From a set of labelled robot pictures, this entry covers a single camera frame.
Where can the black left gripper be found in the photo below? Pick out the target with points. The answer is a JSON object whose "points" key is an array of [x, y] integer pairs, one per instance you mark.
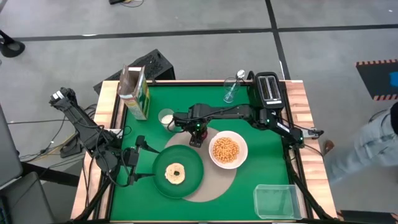
{"points": [[132, 157]]}

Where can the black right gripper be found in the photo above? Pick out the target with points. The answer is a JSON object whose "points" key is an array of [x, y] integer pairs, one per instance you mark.
{"points": [[197, 126]]}

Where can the bagel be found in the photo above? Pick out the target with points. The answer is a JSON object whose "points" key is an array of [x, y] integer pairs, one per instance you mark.
{"points": [[171, 174]]}

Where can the clear drinking glass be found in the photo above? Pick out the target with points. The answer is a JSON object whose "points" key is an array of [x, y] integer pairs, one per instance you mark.
{"points": [[231, 93]]}

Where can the metal spoon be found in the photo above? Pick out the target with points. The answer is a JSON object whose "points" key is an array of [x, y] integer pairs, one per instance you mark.
{"points": [[240, 74]]}

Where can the colourful cereal box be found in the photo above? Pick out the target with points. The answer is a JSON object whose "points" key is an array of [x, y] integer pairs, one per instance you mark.
{"points": [[135, 93]]}

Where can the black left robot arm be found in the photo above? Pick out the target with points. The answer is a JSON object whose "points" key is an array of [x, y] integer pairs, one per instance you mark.
{"points": [[84, 127]]}

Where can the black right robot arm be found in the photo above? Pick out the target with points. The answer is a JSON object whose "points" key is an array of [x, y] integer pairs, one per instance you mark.
{"points": [[233, 112]]}

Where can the glass of milk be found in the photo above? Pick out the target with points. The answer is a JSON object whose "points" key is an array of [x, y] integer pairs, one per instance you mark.
{"points": [[166, 119]]}

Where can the orange cereal pieces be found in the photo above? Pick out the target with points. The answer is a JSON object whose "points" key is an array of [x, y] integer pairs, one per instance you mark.
{"points": [[225, 150]]}

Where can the green felt table mat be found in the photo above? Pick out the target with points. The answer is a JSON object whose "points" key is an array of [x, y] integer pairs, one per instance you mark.
{"points": [[136, 202]]}

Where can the green plate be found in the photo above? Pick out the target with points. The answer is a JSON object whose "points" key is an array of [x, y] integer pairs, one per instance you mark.
{"points": [[192, 183]]}

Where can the white bowl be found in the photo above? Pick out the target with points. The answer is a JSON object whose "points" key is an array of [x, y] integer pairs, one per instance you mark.
{"points": [[244, 151]]}

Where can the round beige placemat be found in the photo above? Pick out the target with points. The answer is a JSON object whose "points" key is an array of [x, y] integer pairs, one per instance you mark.
{"points": [[214, 186]]}

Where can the black perforated crate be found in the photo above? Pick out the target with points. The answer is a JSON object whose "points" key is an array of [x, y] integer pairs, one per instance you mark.
{"points": [[155, 63]]}

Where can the black floor power supply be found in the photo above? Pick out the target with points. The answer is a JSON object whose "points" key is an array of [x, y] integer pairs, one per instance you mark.
{"points": [[71, 149]]}

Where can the black toaster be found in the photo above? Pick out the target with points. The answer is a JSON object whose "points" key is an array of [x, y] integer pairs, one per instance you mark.
{"points": [[267, 90]]}

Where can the clear plastic container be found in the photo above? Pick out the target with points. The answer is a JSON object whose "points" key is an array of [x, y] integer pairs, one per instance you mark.
{"points": [[276, 202]]}

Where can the person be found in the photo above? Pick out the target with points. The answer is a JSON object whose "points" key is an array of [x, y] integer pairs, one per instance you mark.
{"points": [[367, 146]]}

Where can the black stand base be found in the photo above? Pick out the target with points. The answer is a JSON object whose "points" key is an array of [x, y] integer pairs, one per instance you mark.
{"points": [[11, 48]]}

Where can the black hazard-striped floor mat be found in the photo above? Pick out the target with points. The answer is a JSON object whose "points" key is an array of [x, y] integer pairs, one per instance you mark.
{"points": [[373, 77], [367, 217]]}

